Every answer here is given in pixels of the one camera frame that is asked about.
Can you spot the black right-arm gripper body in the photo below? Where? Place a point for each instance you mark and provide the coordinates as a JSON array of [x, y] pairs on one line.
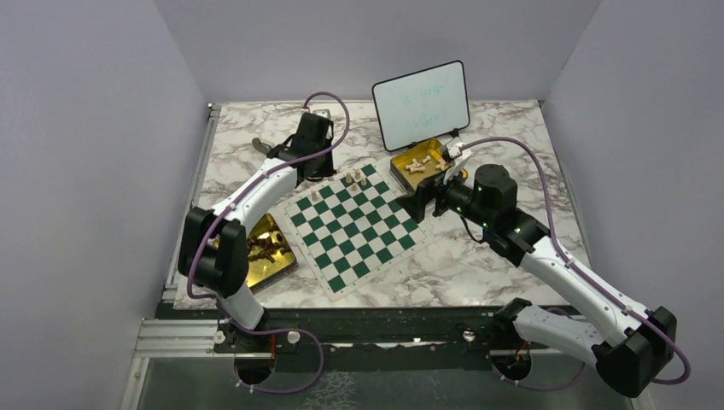
[[454, 196]]

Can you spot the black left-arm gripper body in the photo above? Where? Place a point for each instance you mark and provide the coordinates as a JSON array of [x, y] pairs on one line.
[[324, 166]]

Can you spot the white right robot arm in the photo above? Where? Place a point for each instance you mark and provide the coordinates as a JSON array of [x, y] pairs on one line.
[[627, 343]]

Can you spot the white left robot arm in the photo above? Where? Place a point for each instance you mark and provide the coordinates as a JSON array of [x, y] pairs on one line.
[[273, 180]]

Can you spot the gold tin with white pieces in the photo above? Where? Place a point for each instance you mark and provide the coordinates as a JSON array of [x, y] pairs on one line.
[[417, 163]]

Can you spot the green white chess mat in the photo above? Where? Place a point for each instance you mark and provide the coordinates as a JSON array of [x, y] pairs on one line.
[[347, 237]]

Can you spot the gold tin with dark pieces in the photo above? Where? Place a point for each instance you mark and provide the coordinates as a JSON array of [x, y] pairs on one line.
[[255, 258]]

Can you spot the small whiteboard with stand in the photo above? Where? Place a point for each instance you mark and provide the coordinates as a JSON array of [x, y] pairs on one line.
[[418, 106]]

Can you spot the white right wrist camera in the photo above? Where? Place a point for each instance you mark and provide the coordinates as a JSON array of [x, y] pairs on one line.
[[456, 156]]

